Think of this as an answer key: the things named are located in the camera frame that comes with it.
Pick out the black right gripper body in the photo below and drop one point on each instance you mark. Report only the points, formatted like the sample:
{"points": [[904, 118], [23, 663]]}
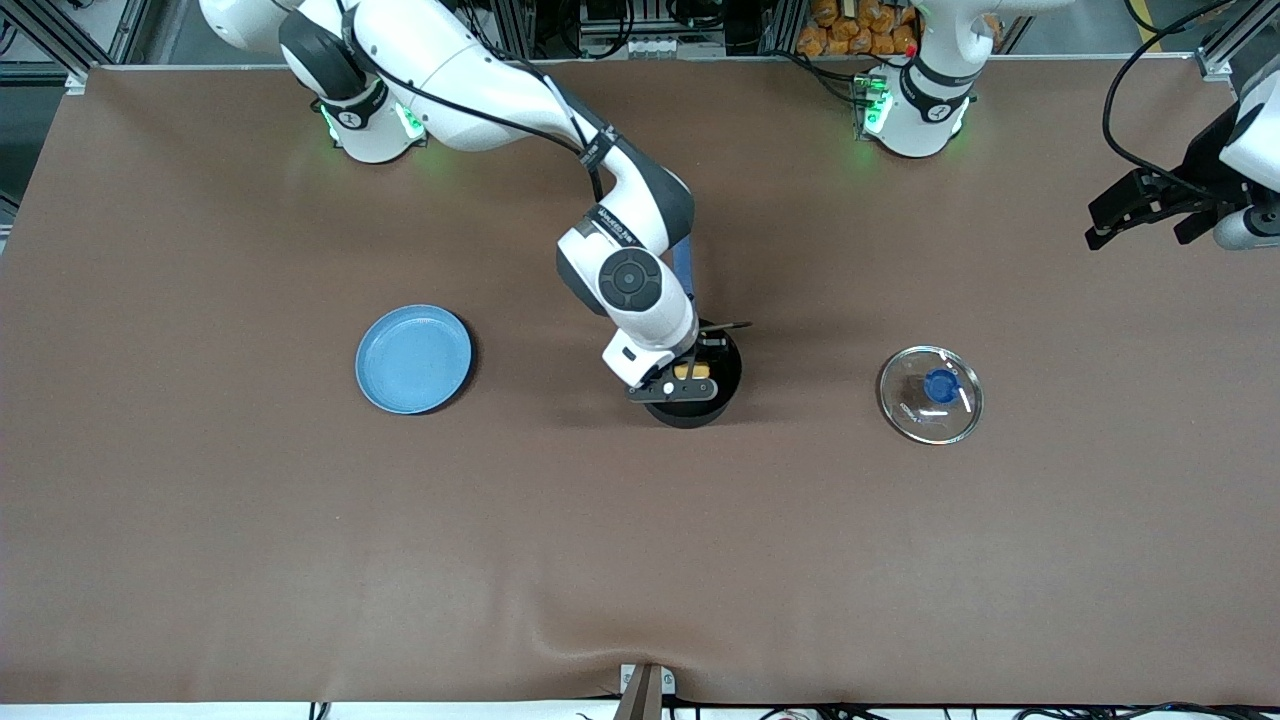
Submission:
{"points": [[707, 352]]}

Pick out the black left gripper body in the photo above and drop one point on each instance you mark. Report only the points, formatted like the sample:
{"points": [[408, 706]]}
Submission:
{"points": [[1203, 164]]}

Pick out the yellow potato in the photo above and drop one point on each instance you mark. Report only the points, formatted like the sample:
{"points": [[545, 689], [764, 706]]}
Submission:
{"points": [[690, 371]]}

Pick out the glass lid blue knob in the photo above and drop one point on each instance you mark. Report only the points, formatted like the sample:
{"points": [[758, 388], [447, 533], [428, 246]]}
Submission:
{"points": [[940, 385]]}

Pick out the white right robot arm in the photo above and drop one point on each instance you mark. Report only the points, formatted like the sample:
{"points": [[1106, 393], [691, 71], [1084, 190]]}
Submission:
{"points": [[630, 280]]}

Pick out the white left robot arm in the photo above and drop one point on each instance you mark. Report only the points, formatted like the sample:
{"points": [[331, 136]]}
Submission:
{"points": [[925, 110]]}

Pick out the brown table cover mat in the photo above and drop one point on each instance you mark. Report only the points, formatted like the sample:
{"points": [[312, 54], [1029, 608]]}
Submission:
{"points": [[600, 550]]}

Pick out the blue round plate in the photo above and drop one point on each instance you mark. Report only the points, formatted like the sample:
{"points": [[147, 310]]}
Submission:
{"points": [[412, 360]]}

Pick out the white terminal connector block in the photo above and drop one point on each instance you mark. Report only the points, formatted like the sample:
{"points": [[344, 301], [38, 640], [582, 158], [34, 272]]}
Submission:
{"points": [[655, 46]]}

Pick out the pile of orange objects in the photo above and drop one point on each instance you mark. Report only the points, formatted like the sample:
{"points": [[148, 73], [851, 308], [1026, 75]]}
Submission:
{"points": [[850, 35]]}

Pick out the aluminium frame post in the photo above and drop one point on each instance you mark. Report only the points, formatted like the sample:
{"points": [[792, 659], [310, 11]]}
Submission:
{"points": [[515, 30], [1235, 40], [782, 28]]}

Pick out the metal table edge bracket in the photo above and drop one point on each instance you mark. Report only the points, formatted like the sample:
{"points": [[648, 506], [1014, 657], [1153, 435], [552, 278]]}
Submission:
{"points": [[645, 695]]}

